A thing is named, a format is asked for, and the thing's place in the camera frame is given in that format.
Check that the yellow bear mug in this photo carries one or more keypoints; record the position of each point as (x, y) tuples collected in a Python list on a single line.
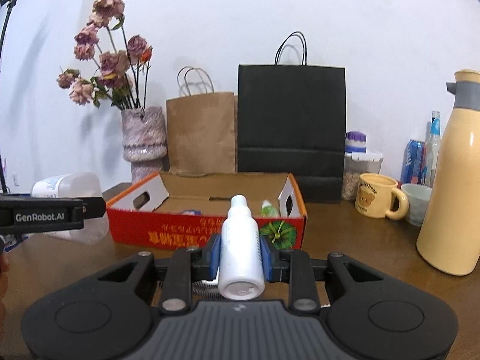
[(375, 197)]

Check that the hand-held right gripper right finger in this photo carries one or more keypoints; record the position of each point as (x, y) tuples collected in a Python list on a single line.
[(267, 258)]

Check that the clear food container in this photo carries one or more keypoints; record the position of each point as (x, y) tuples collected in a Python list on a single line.
[(352, 172)]

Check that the white plastic bottle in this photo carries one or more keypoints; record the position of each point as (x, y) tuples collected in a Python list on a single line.
[(240, 255)]

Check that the black paper bag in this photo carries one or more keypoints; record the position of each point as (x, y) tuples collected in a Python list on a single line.
[(292, 120)]

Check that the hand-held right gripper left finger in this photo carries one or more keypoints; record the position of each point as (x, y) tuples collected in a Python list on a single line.
[(214, 258)]

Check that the clear cotton swab box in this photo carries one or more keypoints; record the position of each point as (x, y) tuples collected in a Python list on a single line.
[(75, 185)]

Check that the purple ceramic vase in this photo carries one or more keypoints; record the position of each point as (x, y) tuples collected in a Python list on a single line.
[(144, 138)]

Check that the blue drink can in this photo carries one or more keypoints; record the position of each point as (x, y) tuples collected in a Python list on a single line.
[(412, 161)]

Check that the white bowl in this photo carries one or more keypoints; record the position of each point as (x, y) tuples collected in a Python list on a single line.
[(416, 202)]

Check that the clear bottle blue label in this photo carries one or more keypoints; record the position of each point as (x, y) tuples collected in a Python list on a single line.
[(434, 146)]

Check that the green spray bottle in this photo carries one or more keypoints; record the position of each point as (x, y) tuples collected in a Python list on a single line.
[(270, 210)]

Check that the brown paper bag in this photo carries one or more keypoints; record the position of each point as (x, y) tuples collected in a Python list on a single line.
[(202, 135)]

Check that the dried roses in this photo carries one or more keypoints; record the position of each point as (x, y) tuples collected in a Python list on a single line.
[(108, 63)]

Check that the red cardboard box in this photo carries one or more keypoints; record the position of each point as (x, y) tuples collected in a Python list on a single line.
[(187, 232)]

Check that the purple lid jar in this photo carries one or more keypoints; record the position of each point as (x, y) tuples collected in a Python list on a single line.
[(355, 142)]

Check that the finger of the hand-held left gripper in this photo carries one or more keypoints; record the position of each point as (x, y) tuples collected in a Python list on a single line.
[(93, 207)]

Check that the yellow thermos jug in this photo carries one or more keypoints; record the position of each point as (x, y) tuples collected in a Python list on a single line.
[(453, 195)]

